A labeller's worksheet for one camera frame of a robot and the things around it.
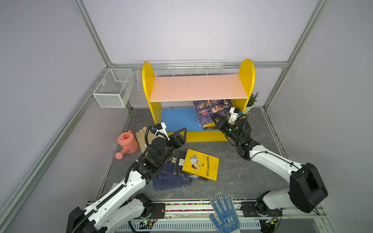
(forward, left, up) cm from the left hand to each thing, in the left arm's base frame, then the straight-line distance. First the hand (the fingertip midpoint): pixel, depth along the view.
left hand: (184, 133), depth 71 cm
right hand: (+9, -15, +1) cm, 17 cm away
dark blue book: (-16, +14, -25) cm, 33 cm away
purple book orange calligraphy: (+15, -12, +1) cm, 19 cm away
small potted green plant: (+30, -47, -13) cm, 58 cm away
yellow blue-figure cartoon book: (-7, -9, -24) cm, 27 cm away
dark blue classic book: (-10, +10, -22) cm, 26 cm away
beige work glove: (+18, +32, -27) cm, 45 cm away
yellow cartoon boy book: (+11, -15, -10) cm, 22 cm away
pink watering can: (+8, +36, -17) cm, 40 cm away
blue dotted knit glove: (-35, -19, -27) cm, 48 cm away
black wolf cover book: (-8, +5, -22) cm, 24 cm away
